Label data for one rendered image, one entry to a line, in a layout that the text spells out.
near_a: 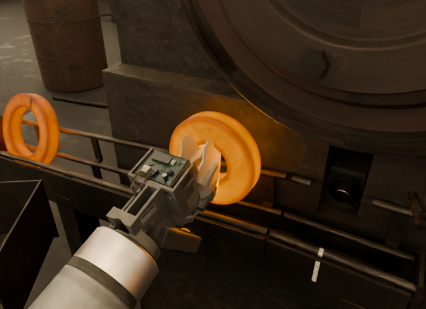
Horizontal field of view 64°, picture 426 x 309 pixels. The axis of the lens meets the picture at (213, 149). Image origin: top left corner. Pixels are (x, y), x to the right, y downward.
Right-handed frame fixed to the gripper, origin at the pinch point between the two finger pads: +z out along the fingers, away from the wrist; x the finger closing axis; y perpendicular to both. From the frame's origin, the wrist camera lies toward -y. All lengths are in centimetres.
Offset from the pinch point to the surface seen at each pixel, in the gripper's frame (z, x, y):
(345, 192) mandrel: 5.2, -19.9, -7.2
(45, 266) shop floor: -16, 80, -79
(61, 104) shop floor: 93, 210, -111
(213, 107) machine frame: 6.6, 3.2, 2.6
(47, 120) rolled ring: 0.1, 44.9, -7.0
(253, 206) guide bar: -0.7, -6.7, -10.6
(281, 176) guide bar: 3.0, -10.2, -5.2
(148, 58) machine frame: 13.0, 20.9, 5.4
